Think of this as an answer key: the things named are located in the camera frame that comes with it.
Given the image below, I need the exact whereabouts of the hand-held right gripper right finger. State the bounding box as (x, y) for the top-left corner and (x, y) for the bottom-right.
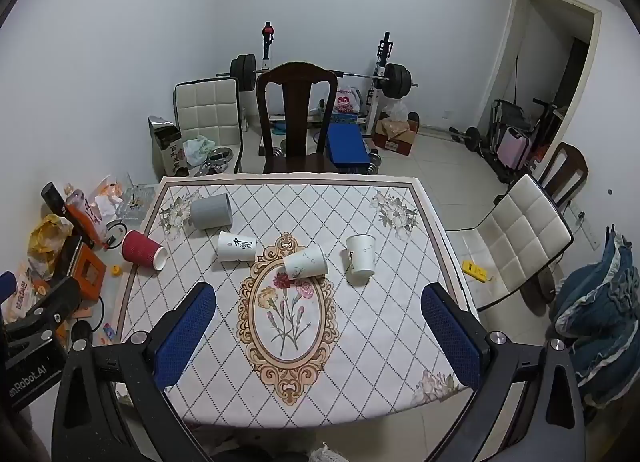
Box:
(421, 283), (586, 462)

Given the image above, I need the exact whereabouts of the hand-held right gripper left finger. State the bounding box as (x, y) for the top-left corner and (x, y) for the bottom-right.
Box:
(52, 282), (217, 462)

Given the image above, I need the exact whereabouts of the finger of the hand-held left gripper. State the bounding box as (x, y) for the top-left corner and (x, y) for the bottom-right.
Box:
(2, 276), (83, 343)
(0, 269), (17, 305)

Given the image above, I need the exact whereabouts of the red ribbed paper cup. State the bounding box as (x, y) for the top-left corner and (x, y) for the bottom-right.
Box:
(121, 229), (168, 272)

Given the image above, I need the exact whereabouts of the white cup with black print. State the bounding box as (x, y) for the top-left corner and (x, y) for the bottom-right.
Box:
(217, 230), (258, 263)

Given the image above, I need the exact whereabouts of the white cup with faint print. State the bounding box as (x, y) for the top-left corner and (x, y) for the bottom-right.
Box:
(345, 234), (377, 281)

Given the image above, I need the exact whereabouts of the grey cup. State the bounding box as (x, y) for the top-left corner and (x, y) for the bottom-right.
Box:
(189, 193), (234, 231)

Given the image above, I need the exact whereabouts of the white cup with twig print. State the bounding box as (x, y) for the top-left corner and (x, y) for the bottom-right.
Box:
(283, 243), (329, 280)

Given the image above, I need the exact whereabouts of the orange snack packet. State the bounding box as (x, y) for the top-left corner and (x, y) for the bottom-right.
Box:
(0, 262), (51, 325)

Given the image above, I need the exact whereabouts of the orange box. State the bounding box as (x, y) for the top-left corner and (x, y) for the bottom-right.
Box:
(60, 236), (108, 303)

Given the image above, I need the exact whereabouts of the yellow plastic bag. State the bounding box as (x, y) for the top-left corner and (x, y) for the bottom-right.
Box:
(27, 214), (75, 280)

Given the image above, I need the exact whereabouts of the small yellow tool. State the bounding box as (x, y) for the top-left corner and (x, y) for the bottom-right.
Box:
(461, 260), (493, 284)

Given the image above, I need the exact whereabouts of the floral printed tablecloth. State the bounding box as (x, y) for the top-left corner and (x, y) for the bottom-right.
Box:
(114, 176), (478, 429)

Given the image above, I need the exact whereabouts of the white padded chair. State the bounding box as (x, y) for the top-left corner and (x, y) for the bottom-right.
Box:
(172, 77), (246, 176)
(445, 173), (575, 313)

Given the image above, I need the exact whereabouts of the glass ashtray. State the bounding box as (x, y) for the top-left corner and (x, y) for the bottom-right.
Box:
(115, 183), (157, 222)

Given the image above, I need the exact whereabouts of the blue denim clothing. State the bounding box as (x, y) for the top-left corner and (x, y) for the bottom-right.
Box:
(547, 224), (640, 410)

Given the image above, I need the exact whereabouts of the metal bowl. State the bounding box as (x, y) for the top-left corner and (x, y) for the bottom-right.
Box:
(197, 146), (236, 177)

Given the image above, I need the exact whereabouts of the pale green plastic bag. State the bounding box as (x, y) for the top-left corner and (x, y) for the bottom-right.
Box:
(182, 135), (217, 167)

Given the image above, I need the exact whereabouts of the tall printed cardboard box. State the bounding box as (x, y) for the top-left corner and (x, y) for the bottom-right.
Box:
(148, 115), (191, 178)

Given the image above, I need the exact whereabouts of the pink suitcase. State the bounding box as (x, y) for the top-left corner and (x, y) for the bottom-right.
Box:
(499, 125), (532, 172)

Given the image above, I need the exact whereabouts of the black dumbbell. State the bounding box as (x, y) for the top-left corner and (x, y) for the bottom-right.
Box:
(448, 126), (483, 153)

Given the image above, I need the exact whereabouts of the dark wooden chair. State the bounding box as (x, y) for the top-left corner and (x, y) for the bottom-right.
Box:
(537, 142), (590, 215)
(255, 61), (340, 175)

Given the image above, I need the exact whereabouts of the brown cardboard box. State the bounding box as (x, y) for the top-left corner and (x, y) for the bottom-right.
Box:
(372, 112), (421, 157)

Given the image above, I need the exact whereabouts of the blue bench pad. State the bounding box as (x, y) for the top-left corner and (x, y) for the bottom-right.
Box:
(326, 123), (370, 168)

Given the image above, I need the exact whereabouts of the folded grey cart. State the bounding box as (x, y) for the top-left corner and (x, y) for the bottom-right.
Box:
(487, 98), (531, 153)

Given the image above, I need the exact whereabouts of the clear plastic bag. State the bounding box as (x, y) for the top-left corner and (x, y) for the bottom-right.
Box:
(386, 98), (412, 123)

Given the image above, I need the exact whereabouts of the red and white plastic bag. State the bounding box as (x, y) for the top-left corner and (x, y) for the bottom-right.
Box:
(332, 87), (362, 117)

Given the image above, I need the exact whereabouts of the white weight bench rack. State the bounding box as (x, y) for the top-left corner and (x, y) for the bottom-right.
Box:
(257, 31), (396, 140)

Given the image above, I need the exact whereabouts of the barbell with black plates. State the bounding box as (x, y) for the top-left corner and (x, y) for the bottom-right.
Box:
(216, 54), (420, 93)

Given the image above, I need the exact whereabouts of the black cable loop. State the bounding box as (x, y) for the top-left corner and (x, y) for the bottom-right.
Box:
(104, 221), (132, 249)

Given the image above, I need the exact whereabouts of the red and black handle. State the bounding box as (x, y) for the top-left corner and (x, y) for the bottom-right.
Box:
(261, 20), (277, 68)

